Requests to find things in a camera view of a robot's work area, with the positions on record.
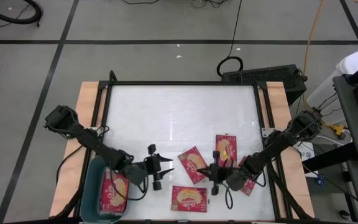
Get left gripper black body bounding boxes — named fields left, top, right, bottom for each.
left=124, top=144, right=163, bottom=191

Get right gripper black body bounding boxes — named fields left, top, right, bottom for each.
left=211, top=151, right=249, bottom=196

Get teal plastic basket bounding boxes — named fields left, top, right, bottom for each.
left=80, top=155, right=132, bottom=223

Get white paper sheet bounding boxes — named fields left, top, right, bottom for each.
left=296, top=141, right=319, bottom=178

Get black perforated equipment case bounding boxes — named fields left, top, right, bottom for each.
left=221, top=64, right=308, bottom=106

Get black desk leg bar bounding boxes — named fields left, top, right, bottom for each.
left=303, top=141, right=358, bottom=172

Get yellow plug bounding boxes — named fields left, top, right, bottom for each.
left=329, top=123, right=347, bottom=140

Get black side desk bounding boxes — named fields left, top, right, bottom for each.
left=333, top=74, right=358, bottom=166

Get white bin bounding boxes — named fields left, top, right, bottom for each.
left=306, top=50, right=358, bottom=125

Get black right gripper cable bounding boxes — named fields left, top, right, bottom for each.
left=223, top=182, right=235, bottom=210

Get black cable bundle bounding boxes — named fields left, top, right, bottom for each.
left=263, top=146, right=312, bottom=220

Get black hanging cable with loop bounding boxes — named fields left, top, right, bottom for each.
left=216, top=0, right=244, bottom=79

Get thin black floor cable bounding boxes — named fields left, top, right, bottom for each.
left=119, top=0, right=162, bottom=6

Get tangled black cables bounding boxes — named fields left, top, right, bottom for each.
left=191, top=0, right=232, bottom=9

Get yellow extension cable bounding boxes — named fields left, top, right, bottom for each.
left=301, top=0, right=326, bottom=108

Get thick black hose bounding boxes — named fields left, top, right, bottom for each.
left=0, top=0, right=44, bottom=28

